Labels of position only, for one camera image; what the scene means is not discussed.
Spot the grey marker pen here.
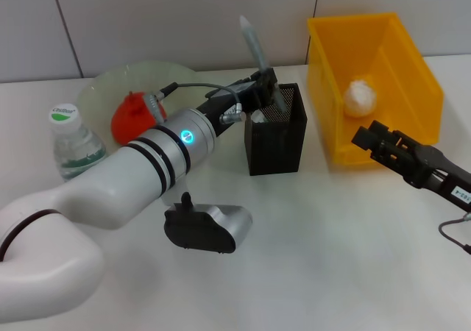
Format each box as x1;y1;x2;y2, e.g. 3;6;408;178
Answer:
238;14;288;114

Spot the clear green-label water bottle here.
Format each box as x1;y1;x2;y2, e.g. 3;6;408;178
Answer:
49;103;108;183

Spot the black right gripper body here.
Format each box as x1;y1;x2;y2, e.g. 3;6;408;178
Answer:
411;145;471;213

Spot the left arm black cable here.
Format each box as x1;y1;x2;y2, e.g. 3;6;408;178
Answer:
144;82;247;126

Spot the white paper ball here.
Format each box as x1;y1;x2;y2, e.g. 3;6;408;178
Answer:
343;74;379;119

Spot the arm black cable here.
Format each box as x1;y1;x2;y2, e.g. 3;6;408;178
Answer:
144;82;247;126
437;211;471;255

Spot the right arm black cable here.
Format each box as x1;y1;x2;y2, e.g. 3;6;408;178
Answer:
437;211;471;255

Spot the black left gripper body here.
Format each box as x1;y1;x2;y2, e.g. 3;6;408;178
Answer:
197;76;261;138

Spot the pale green glass fruit plate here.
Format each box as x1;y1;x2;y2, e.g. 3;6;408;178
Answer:
76;61;222;172

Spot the black mesh pen holder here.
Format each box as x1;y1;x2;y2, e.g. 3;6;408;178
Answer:
244;83;308;177

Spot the yellow plastic bin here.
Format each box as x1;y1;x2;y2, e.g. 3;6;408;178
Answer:
307;12;445;166

